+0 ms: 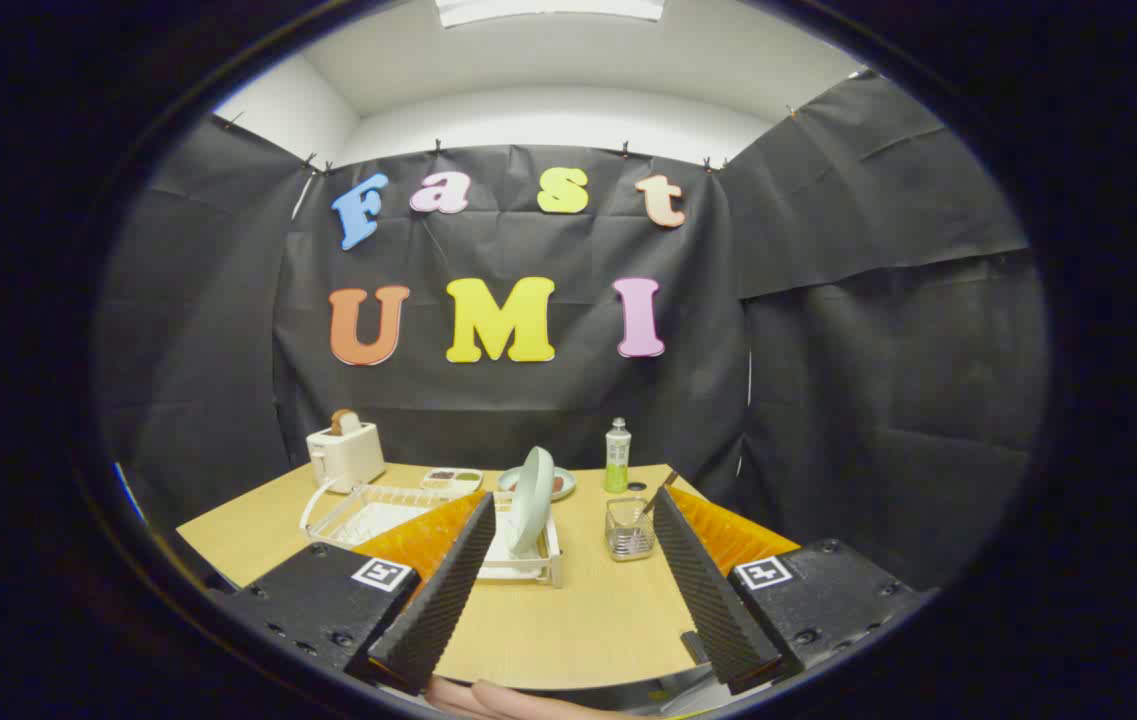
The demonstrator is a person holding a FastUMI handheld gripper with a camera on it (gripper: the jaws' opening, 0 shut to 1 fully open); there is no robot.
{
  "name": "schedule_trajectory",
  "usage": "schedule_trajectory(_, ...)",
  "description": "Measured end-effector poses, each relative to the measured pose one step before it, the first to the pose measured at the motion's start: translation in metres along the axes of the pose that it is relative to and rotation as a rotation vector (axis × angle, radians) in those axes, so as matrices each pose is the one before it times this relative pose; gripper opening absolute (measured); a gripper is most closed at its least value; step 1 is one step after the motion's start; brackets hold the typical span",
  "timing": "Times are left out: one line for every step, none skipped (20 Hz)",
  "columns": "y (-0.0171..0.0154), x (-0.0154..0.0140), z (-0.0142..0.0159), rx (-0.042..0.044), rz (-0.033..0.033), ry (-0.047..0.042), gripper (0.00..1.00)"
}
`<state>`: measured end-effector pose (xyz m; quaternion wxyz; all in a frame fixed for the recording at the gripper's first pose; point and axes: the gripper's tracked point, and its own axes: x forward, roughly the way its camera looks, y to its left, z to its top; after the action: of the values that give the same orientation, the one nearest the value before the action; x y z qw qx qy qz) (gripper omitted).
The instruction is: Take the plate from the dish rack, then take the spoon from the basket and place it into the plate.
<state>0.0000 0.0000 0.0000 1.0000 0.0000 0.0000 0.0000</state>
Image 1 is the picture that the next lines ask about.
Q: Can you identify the white divided sauce dish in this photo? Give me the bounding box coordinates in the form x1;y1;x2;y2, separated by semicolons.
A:
420;467;484;493

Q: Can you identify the white toaster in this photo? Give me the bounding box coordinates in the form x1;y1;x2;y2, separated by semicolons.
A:
306;420;387;493

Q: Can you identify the ceiling light panel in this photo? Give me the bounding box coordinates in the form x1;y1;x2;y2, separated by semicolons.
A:
433;0;669;29

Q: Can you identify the black backdrop cloth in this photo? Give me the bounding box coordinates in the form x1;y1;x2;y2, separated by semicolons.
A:
93;70;1049;591

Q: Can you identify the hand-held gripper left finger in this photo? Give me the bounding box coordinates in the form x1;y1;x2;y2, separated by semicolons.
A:
218;490;497;696

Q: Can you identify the pale green plate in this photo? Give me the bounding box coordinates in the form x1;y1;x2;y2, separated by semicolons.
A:
508;446;557;559

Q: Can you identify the wooden handled spoon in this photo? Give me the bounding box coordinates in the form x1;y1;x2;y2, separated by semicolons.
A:
640;470;679;523

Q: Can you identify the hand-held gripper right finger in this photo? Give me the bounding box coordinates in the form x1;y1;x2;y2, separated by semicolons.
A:
650;485;939;696

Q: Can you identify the white wire dish rack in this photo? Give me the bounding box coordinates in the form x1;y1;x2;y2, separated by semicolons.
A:
300;478;565;589

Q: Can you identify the light blue food plate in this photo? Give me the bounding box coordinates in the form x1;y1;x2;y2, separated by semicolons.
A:
498;466;577;501

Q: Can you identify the green and white bottle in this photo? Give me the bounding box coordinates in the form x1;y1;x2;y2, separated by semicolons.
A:
604;417;633;495

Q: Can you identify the white drip tray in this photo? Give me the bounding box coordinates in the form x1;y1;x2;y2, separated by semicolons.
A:
328;500;434;547

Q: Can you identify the metal wire basket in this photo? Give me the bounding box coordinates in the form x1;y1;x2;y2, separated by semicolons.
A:
605;497;658;563

